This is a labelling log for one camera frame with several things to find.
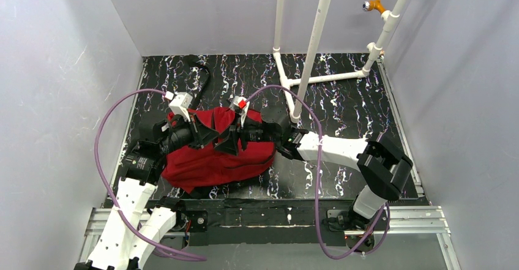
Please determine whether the red student backpack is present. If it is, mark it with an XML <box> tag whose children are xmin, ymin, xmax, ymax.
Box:
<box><xmin>161</xmin><ymin>55</ymin><xmax>277</xmax><ymax>195</ymax></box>

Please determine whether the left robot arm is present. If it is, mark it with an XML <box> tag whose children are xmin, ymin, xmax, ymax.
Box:
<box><xmin>75</xmin><ymin>113</ymin><xmax>218</xmax><ymax>269</ymax></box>

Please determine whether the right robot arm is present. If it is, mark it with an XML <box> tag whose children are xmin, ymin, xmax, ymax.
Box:
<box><xmin>215</xmin><ymin>108</ymin><xmax>413</xmax><ymax>230</ymax></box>

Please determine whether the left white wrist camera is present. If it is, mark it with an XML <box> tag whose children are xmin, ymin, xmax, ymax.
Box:
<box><xmin>165</xmin><ymin>91</ymin><xmax>193</xmax><ymax>122</ymax></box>

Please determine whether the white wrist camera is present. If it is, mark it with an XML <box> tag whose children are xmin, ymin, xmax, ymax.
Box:
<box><xmin>165</xmin><ymin>91</ymin><xmax>193</xmax><ymax>122</ymax></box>
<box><xmin>230</xmin><ymin>96</ymin><xmax>250</xmax><ymax>127</ymax></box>

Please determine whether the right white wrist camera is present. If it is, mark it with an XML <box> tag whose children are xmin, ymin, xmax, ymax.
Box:
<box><xmin>230</xmin><ymin>96</ymin><xmax>250</xmax><ymax>127</ymax></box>

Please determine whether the white PVC pipe frame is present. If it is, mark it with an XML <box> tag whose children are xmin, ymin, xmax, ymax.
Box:
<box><xmin>272</xmin><ymin>0</ymin><xmax>424</xmax><ymax>124</ymax></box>

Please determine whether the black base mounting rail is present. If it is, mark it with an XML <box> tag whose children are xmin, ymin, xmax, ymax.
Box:
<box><xmin>85</xmin><ymin>197</ymin><xmax>451</xmax><ymax>248</ymax></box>

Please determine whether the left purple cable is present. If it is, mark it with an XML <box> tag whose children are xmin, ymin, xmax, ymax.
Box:
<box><xmin>94</xmin><ymin>89</ymin><xmax>207</xmax><ymax>263</ymax></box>

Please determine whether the purple cable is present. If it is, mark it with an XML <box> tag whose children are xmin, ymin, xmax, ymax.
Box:
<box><xmin>94</xmin><ymin>89</ymin><xmax>207</xmax><ymax>263</ymax></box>
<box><xmin>243</xmin><ymin>84</ymin><xmax>391</xmax><ymax>261</ymax></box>

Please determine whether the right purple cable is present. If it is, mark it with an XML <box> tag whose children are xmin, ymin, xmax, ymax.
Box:
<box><xmin>243</xmin><ymin>84</ymin><xmax>391</xmax><ymax>261</ymax></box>

